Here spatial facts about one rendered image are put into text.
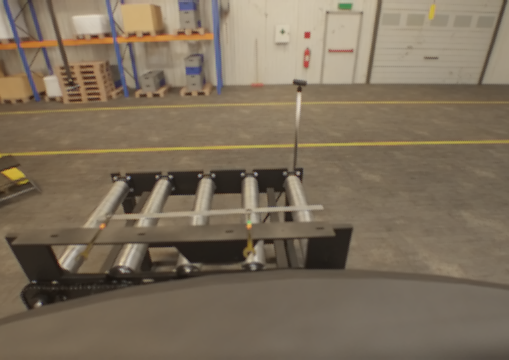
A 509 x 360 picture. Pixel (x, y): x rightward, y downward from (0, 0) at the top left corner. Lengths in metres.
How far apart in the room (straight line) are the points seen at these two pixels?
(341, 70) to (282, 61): 1.98
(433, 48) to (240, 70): 6.38
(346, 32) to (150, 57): 6.24
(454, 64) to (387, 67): 2.36
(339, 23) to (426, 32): 2.89
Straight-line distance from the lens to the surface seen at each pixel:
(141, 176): 2.14
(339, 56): 10.33
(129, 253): 1.47
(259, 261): 1.32
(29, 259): 1.45
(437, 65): 11.83
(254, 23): 9.87
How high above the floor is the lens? 1.84
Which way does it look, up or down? 29 degrees down
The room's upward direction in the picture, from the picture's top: 1 degrees counter-clockwise
